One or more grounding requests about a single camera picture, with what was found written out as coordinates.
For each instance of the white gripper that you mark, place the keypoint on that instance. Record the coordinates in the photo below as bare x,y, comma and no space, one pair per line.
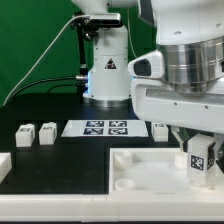
155,101

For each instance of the white square tabletop part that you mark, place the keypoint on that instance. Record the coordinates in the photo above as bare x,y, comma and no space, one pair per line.
155,170

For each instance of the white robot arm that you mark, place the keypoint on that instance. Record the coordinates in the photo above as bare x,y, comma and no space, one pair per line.
179,71

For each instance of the white sheet with tags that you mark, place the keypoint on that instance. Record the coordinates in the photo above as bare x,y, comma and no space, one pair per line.
105,128

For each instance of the white left fence piece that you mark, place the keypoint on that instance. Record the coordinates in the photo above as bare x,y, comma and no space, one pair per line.
5,165

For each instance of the white front fence rail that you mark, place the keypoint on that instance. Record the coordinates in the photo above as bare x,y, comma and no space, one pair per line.
98,209

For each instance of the grey camera on stand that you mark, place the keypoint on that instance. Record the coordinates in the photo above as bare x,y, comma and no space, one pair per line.
100,20

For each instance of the black camera stand pole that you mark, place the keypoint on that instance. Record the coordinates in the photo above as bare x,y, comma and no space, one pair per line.
83,67

